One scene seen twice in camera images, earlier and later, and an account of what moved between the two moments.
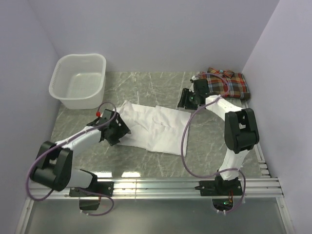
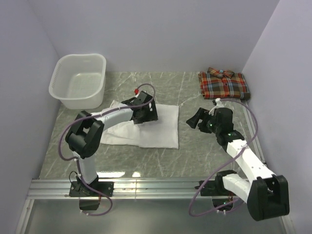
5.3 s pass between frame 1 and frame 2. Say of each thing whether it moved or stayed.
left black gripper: moved
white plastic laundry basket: stayed
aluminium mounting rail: stayed
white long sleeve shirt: moved
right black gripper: moved
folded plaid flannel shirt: stayed
